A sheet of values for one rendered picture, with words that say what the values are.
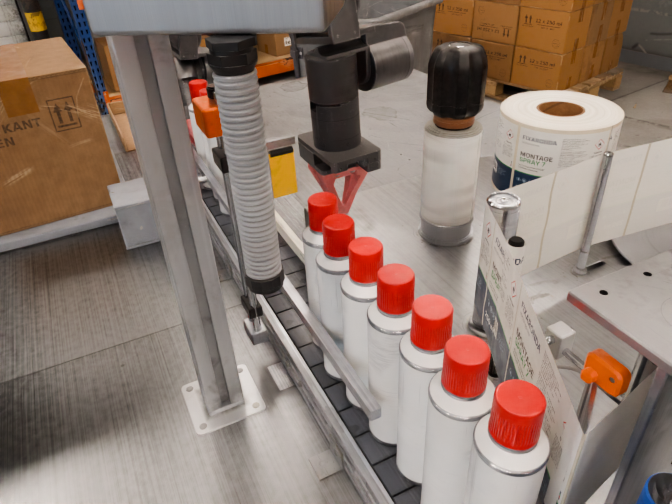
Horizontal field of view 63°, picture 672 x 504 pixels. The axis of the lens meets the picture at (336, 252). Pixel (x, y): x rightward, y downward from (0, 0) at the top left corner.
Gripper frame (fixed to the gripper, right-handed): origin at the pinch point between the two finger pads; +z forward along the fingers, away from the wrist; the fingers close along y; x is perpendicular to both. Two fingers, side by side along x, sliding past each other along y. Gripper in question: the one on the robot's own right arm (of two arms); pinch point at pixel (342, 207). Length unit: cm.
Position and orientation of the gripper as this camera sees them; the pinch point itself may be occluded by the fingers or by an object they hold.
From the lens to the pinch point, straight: 71.5
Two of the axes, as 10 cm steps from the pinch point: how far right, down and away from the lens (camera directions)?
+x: -8.9, 3.1, -3.3
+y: -4.5, -4.8, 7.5
